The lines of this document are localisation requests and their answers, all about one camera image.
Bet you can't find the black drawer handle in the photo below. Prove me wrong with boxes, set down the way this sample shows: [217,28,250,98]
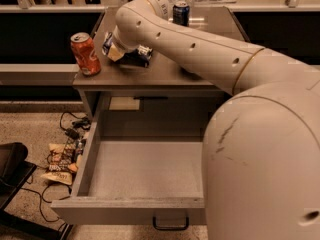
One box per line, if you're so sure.
[152,216,190,232]

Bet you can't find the open grey top drawer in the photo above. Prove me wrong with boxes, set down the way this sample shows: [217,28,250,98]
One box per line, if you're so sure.
[50,93,214,227]

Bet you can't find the dark blue soda can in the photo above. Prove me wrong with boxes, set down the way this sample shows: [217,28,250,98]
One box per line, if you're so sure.
[173,1,190,26]

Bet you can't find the cream label inside cabinet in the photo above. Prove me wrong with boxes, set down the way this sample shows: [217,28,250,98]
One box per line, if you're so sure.
[109,97,140,111]

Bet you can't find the blue chip bag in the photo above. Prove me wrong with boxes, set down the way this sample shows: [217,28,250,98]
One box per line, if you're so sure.
[102,32,153,68]

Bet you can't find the orange soda can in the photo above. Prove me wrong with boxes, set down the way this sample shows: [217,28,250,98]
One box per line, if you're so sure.
[71,32,101,76]

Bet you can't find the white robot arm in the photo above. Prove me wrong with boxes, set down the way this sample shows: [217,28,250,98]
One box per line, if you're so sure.
[113,0,320,240]

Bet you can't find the black chair base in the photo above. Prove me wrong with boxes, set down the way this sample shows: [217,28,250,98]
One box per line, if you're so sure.
[0,142,72,240]

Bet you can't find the grey cabinet with top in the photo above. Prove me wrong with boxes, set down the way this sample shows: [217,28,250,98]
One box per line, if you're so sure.
[73,7,249,116]

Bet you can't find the black cables on floor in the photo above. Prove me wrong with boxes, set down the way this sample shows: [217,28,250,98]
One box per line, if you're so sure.
[19,111,92,224]

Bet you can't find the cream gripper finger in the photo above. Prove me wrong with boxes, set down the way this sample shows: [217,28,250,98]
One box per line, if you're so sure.
[107,44,125,62]

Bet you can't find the snack bags on floor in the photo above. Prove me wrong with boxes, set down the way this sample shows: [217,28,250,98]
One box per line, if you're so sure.
[42,139,86,186]

